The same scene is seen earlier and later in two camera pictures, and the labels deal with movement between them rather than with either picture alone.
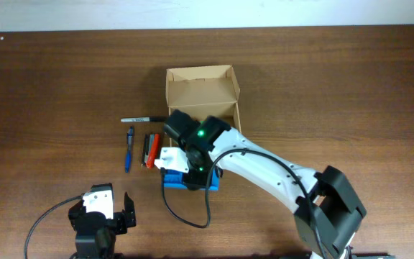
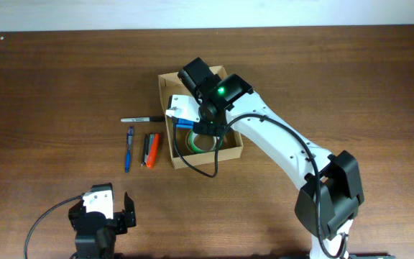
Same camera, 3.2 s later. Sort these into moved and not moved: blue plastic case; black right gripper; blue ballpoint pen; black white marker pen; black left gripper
Moved: blue plastic case; black right gripper
Not moved: blue ballpoint pen; black left gripper; black white marker pen
